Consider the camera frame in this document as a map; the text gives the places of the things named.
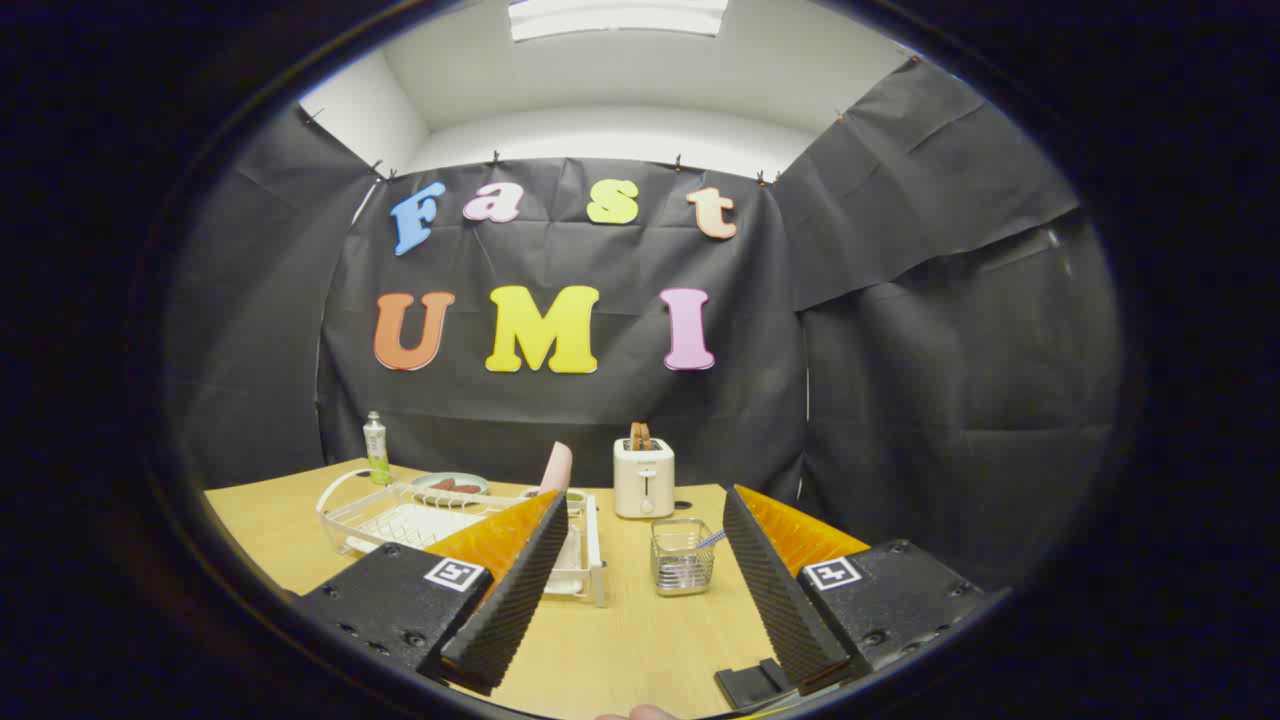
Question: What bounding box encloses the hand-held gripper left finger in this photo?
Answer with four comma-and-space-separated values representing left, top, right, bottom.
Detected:
295, 490, 571, 698

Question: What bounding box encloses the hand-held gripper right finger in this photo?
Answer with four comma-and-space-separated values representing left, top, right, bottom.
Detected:
722, 485, 986, 696

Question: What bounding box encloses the metal wire basket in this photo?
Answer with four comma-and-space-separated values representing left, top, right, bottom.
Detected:
650, 517, 716, 598

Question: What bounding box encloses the white wire dish rack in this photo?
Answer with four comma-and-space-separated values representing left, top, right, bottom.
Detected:
316, 468, 608, 608

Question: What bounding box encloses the pale green oval plate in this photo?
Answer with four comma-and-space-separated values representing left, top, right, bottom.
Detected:
411, 472, 490, 498

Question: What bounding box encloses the white toaster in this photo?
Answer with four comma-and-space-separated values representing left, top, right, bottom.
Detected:
613, 438, 676, 520

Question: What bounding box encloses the green liquid bottle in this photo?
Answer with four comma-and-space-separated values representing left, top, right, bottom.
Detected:
363, 411, 393, 487

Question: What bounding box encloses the black backdrop cloth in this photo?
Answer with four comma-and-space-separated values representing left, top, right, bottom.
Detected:
165, 55, 1121, 591

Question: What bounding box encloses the ceiling light panel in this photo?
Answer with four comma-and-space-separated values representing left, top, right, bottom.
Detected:
508, 0, 729, 43

